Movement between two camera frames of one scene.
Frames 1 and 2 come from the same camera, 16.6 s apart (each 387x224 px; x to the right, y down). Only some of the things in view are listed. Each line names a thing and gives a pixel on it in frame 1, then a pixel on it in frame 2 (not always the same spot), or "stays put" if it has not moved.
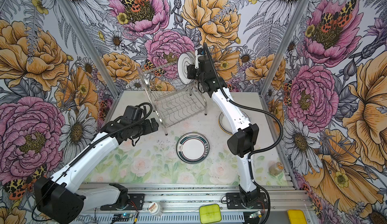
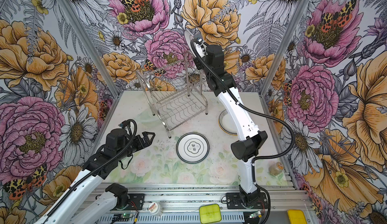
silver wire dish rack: [172, 101] stays put
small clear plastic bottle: [276, 169] stays put
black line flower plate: [185, 59] to [192, 148]
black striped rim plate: [224, 124] stays put
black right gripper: [190, 71] to [198, 64]
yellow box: [297, 216] stays put
